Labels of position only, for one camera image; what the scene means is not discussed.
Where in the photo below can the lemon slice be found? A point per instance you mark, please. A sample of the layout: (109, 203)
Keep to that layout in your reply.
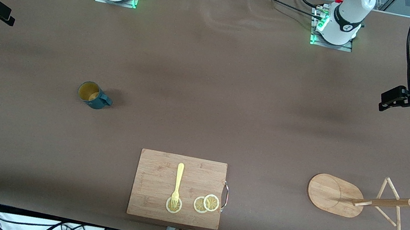
(177, 208)
(197, 204)
(211, 202)

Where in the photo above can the teal mug yellow inside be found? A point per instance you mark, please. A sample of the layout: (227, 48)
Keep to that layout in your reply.
(94, 100)

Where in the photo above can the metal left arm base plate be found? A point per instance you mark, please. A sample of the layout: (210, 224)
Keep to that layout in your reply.
(347, 49)

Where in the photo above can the yellow plastic fork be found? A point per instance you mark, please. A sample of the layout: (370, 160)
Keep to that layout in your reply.
(179, 173)

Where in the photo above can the wooden cup rack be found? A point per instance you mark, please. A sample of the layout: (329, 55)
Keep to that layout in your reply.
(328, 193)

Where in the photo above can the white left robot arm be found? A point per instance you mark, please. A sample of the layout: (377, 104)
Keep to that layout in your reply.
(349, 14)

